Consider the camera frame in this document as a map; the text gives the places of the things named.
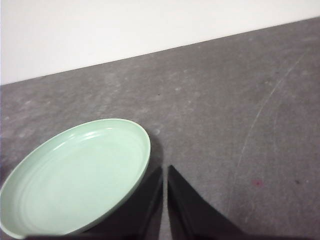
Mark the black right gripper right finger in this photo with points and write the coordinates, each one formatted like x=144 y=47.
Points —
x=192 y=215

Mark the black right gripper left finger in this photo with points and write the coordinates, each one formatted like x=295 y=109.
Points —
x=140 y=215

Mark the green plate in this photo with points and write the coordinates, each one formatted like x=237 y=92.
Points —
x=75 y=175

